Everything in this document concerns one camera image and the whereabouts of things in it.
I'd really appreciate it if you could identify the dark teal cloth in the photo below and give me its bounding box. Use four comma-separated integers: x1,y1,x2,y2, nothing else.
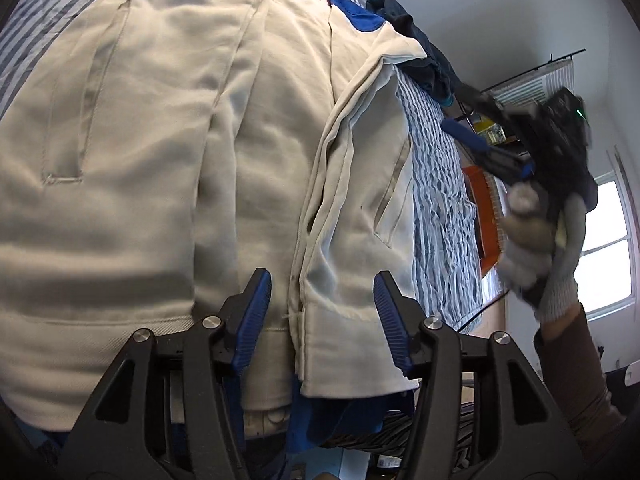
367,0,468,108

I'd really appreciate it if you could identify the striped cloth on rack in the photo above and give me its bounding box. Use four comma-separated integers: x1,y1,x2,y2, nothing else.
492,60,576,111

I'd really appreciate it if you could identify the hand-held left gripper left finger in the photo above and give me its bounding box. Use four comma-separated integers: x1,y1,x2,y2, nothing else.
57,267,273,480

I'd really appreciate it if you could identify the person's right hand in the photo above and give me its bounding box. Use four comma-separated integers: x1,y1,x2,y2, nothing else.
497,180,588,326

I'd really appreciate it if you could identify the beige and blue work jacket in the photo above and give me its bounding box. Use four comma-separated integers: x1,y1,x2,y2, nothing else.
0,0,428,448

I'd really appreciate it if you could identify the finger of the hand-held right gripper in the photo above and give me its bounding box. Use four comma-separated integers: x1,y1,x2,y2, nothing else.
442,119,533,181
457,82,521,128

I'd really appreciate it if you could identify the window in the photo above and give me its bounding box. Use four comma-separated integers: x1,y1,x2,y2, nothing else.
570,170,638,321

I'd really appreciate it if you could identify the yellow box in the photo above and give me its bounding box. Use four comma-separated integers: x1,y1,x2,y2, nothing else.
472,115,503,143

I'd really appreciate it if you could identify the black metal clothes rack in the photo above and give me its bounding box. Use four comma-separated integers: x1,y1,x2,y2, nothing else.
480,49,586,111

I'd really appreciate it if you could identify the grey striped bed sheet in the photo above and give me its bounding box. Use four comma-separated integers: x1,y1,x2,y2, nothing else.
0,0,501,466

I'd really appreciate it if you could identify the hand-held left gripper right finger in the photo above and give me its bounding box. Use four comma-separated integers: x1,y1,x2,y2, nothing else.
372,270,586,480

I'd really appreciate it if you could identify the person's right forearm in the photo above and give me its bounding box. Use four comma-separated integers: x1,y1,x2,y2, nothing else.
532,302,628,456

